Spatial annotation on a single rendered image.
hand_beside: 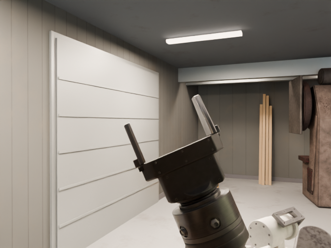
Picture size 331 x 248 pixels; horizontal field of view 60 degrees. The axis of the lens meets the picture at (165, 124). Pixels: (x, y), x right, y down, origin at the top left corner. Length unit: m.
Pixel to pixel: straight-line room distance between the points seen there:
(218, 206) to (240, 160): 8.76
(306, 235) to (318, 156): 5.61
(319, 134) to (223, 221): 6.10
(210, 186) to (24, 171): 3.14
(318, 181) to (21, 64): 5.61
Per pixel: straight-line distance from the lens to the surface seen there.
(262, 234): 0.71
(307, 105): 6.44
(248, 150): 9.07
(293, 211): 0.78
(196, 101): 0.42
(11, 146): 3.32
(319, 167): 6.55
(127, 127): 0.40
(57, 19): 3.97
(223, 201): 0.39
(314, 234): 0.96
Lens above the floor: 1.73
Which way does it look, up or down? level
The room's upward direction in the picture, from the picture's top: straight up
